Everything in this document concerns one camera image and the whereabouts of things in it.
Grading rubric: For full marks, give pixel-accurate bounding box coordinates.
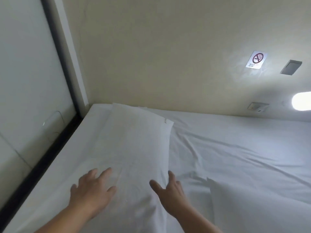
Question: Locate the person's left hand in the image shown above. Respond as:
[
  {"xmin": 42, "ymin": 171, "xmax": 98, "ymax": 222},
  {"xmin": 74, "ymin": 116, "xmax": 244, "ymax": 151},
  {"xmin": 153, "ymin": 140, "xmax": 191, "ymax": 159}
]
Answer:
[{"xmin": 69, "ymin": 167, "xmax": 117, "ymax": 218}]

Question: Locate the person's right forearm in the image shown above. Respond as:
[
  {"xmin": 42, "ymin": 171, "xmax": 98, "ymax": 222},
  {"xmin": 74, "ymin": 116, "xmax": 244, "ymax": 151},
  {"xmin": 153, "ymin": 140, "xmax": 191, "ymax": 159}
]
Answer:
[{"xmin": 167, "ymin": 211, "xmax": 223, "ymax": 233}]

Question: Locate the grey wall plate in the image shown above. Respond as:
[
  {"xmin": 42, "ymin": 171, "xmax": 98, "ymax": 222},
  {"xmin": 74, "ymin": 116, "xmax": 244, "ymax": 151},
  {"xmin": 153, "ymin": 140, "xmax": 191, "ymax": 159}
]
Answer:
[{"xmin": 280, "ymin": 60, "xmax": 303, "ymax": 75}]

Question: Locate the white corner post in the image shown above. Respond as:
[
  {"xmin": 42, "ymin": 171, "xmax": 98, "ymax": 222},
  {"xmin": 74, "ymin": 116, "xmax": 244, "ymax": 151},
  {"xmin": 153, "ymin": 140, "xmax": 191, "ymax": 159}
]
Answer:
[{"xmin": 52, "ymin": 0, "xmax": 89, "ymax": 112}]

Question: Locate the black panel frame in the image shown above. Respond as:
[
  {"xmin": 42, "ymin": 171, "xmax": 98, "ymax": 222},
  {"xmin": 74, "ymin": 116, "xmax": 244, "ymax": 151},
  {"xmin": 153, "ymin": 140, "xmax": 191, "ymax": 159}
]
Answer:
[{"xmin": 0, "ymin": 0, "xmax": 83, "ymax": 217}]

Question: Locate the no smoking wall sign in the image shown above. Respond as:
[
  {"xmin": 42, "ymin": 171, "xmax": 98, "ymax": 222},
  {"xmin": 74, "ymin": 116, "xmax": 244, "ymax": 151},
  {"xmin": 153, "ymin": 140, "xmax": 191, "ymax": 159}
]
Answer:
[{"xmin": 245, "ymin": 50, "xmax": 268, "ymax": 70}]

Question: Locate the person's right hand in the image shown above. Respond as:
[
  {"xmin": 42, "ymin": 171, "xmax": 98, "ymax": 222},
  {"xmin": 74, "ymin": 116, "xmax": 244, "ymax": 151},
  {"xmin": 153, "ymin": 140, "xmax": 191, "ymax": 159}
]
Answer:
[{"xmin": 149, "ymin": 170, "xmax": 195, "ymax": 218}]

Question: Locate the white bed sheet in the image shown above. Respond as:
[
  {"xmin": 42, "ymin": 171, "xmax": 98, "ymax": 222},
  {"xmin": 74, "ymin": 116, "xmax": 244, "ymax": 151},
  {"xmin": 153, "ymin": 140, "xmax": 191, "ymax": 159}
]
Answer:
[{"xmin": 2, "ymin": 103, "xmax": 311, "ymax": 233}]

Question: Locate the glowing wall lamp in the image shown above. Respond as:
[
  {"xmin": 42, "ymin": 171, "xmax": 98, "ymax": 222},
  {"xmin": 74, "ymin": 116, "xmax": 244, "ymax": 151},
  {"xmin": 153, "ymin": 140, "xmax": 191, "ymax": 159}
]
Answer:
[{"xmin": 291, "ymin": 92, "xmax": 311, "ymax": 111}]

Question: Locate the beige wall socket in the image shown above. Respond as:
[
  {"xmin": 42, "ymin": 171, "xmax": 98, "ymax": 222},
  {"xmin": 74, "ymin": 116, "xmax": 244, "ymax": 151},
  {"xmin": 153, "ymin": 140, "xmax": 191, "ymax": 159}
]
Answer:
[{"xmin": 247, "ymin": 102, "xmax": 270, "ymax": 112}]

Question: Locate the frosted glass panel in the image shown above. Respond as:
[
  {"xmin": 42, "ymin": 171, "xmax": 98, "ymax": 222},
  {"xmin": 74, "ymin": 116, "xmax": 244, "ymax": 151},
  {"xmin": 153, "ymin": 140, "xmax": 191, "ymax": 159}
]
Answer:
[{"xmin": 0, "ymin": 0, "xmax": 77, "ymax": 185}]

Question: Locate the person's left forearm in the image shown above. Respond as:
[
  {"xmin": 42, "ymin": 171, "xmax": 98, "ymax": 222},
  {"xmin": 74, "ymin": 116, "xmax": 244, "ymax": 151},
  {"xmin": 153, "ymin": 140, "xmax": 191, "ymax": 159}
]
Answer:
[{"xmin": 34, "ymin": 206, "xmax": 93, "ymax": 233}]

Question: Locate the white pillow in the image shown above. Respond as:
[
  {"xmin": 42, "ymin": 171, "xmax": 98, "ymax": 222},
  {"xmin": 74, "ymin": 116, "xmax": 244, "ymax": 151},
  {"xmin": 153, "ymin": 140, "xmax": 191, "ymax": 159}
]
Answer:
[
  {"xmin": 73, "ymin": 102, "xmax": 174, "ymax": 233},
  {"xmin": 207, "ymin": 178, "xmax": 311, "ymax": 233}
]

